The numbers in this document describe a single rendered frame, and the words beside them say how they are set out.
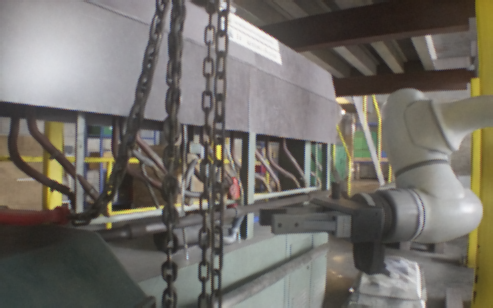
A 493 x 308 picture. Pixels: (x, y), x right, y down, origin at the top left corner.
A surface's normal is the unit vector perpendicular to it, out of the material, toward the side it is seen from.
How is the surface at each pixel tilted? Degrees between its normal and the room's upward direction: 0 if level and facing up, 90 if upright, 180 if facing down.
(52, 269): 45
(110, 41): 90
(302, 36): 90
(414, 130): 79
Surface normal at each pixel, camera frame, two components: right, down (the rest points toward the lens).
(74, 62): 0.82, 0.01
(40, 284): 0.70, -0.69
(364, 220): 0.24, 0.00
